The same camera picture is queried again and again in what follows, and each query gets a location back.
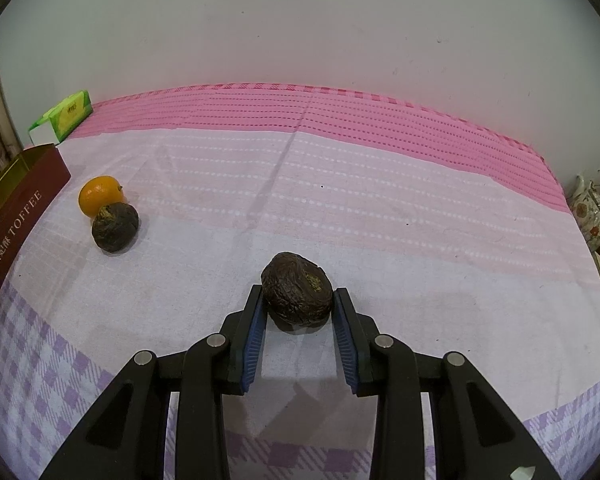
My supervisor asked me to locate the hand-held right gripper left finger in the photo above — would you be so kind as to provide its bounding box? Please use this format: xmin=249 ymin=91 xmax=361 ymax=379
xmin=39 ymin=284 xmax=267 ymax=480

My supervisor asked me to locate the gold tin box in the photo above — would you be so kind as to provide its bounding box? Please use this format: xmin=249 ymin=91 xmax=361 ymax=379
xmin=0 ymin=143 xmax=72 ymax=335

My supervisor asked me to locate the floral ceramic teapot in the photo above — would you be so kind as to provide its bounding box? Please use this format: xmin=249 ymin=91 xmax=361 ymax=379
xmin=569 ymin=174 xmax=600 ymax=250

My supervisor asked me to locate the green tissue pack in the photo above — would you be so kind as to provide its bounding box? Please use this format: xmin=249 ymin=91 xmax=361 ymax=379
xmin=28 ymin=90 xmax=92 ymax=147

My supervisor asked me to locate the orange tangerine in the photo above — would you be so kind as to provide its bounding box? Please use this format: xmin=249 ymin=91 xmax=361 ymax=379
xmin=78 ymin=175 xmax=126 ymax=219

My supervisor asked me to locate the dark wrinkled passion fruit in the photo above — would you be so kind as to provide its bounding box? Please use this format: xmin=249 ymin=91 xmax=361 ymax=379
xmin=260 ymin=252 xmax=334 ymax=334
xmin=91 ymin=202 xmax=140 ymax=253

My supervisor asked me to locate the pink white checked tablecloth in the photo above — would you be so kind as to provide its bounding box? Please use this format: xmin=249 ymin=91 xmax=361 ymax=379
xmin=0 ymin=82 xmax=600 ymax=480

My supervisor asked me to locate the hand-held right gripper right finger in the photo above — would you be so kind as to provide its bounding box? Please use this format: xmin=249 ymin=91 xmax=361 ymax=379
xmin=332 ymin=288 xmax=561 ymax=480

